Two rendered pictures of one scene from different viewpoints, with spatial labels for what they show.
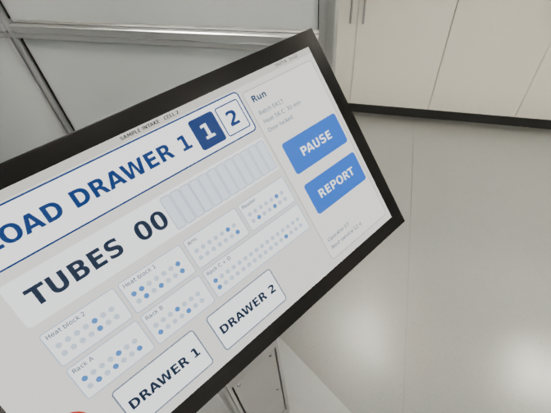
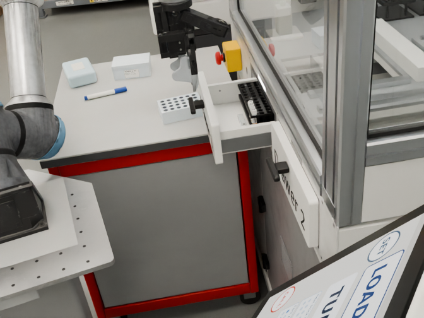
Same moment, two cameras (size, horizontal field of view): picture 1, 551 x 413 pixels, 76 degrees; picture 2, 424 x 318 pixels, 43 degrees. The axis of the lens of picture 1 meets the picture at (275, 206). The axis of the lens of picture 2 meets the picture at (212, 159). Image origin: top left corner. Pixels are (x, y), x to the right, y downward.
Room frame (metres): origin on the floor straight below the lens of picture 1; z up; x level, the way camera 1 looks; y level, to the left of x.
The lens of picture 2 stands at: (0.48, 0.03, 1.51)
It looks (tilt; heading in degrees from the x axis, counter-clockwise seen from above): 34 degrees down; 164
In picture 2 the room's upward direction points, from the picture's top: 7 degrees counter-clockwise
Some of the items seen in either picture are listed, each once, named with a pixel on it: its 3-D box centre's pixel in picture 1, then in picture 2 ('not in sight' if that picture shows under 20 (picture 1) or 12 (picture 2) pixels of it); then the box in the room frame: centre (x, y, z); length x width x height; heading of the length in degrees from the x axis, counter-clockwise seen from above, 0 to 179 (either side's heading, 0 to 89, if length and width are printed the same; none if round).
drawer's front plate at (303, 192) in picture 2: not in sight; (292, 178); (-0.30, 0.41, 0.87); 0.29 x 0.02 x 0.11; 168
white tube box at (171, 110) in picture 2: not in sight; (180, 108); (-0.87, 0.35, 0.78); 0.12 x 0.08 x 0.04; 85
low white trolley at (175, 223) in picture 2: not in sight; (161, 187); (-1.07, 0.27, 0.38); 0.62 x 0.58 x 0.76; 168
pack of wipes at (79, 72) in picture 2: not in sight; (79, 72); (-1.31, 0.11, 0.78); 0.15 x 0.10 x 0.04; 2
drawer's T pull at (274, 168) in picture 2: not in sight; (279, 168); (-0.30, 0.39, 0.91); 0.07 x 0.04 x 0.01; 168
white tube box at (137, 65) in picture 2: not in sight; (132, 66); (-1.24, 0.28, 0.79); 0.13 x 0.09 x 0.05; 73
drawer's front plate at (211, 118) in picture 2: not in sight; (209, 114); (-0.63, 0.36, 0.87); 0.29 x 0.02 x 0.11; 168
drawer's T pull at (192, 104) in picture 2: not in sight; (196, 105); (-0.64, 0.33, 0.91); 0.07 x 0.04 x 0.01; 168
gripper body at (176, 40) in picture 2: not in sight; (175, 27); (-0.64, 0.31, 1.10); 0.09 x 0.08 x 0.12; 78
